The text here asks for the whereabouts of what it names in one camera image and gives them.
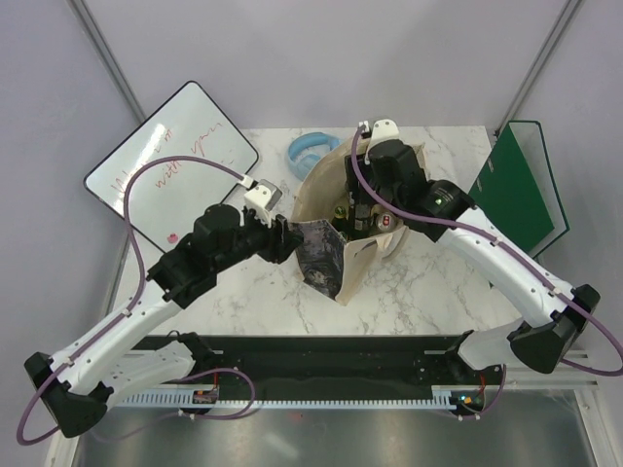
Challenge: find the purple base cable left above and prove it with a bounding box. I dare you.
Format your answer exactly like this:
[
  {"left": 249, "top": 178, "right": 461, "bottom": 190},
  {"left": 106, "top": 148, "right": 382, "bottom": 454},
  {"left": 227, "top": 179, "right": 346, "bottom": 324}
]
[{"left": 96, "top": 367, "right": 259, "bottom": 445}]

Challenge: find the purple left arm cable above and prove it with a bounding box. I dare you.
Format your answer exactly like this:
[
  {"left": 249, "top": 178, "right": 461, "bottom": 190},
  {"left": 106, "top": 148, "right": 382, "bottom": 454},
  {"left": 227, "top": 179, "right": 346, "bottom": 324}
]
[{"left": 17, "top": 155, "right": 254, "bottom": 447}]

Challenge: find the black Schweppes drink can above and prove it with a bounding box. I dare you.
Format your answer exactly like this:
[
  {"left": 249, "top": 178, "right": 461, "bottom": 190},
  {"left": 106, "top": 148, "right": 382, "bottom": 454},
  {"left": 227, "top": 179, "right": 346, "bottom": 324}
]
[{"left": 352, "top": 203, "right": 373, "bottom": 237}]

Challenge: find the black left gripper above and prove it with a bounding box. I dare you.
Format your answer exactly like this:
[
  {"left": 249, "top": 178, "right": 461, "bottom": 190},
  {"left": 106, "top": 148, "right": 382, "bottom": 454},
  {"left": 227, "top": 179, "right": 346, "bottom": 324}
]
[{"left": 213, "top": 206, "right": 305, "bottom": 273}]

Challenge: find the white dry-erase board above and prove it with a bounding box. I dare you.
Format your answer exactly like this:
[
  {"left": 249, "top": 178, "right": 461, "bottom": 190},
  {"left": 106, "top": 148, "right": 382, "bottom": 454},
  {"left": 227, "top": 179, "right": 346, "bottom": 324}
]
[{"left": 84, "top": 81, "right": 259, "bottom": 252}]

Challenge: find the green ring binder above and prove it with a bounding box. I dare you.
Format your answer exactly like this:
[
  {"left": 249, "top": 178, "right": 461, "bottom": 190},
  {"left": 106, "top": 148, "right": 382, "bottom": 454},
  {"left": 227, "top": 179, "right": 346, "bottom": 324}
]
[{"left": 469, "top": 120, "right": 569, "bottom": 259}]

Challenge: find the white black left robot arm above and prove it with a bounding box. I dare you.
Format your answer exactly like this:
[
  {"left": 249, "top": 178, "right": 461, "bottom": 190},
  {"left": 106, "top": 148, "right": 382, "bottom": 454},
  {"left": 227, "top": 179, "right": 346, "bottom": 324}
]
[{"left": 24, "top": 204, "right": 303, "bottom": 438}]

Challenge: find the silver Red Bull can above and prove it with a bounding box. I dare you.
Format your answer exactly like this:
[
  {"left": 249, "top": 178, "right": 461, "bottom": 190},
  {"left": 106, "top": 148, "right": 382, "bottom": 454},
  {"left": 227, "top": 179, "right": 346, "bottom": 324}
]
[{"left": 375, "top": 212, "right": 396, "bottom": 233}]

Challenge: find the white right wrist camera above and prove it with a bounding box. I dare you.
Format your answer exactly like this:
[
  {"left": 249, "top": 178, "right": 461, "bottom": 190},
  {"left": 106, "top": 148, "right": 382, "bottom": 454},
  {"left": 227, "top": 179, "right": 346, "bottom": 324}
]
[{"left": 359, "top": 119, "right": 399, "bottom": 149}]

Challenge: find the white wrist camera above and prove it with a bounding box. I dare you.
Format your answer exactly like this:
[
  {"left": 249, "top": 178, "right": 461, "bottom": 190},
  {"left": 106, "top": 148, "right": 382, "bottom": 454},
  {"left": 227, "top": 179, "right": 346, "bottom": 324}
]
[
  {"left": 359, "top": 119, "right": 399, "bottom": 149},
  {"left": 238, "top": 175, "right": 282, "bottom": 228}
]

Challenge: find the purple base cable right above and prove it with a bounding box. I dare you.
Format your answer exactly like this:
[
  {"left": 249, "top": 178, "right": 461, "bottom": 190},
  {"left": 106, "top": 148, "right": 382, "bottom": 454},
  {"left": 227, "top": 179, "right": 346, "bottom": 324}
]
[{"left": 437, "top": 362, "right": 509, "bottom": 422}]

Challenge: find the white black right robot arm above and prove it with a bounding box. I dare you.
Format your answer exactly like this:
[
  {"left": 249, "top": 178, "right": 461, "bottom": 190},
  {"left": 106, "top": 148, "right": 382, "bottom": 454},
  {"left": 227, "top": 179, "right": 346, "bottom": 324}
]
[{"left": 345, "top": 138, "right": 601, "bottom": 383}]

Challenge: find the cream canvas Monet tote bag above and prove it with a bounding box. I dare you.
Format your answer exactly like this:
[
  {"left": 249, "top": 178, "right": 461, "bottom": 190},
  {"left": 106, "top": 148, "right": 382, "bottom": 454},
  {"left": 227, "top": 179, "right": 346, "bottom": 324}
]
[{"left": 290, "top": 141, "right": 409, "bottom": 305}]

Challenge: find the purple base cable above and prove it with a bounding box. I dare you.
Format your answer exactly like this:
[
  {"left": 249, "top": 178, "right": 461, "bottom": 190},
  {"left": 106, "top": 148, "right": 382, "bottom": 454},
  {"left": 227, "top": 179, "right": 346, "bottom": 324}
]
[
  {"left": 96, "top": 367, "right": 259, "bottom": 445},
  {"left": 437, "top": 362, "right": 509, "bottom": 422}
]

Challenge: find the light blue slotted cable duct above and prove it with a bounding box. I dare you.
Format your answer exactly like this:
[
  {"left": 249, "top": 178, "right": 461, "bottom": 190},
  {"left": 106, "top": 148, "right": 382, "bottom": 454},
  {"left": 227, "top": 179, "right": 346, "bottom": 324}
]
[{"left": 118, "top": 384, "right": 457, "bottom": 411}]

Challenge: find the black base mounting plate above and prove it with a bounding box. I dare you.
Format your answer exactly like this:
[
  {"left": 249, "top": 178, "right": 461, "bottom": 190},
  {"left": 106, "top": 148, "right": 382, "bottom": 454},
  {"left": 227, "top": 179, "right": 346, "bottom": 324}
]
[{"left": 130, "top": 332, "right": 512, "bottom": 405}]

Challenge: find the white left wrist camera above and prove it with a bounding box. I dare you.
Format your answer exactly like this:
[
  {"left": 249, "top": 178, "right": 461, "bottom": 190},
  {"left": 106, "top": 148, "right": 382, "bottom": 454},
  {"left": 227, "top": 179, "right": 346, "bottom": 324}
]
[{"left": 238, "top": 175, "right": 282, "bottom": 228}]

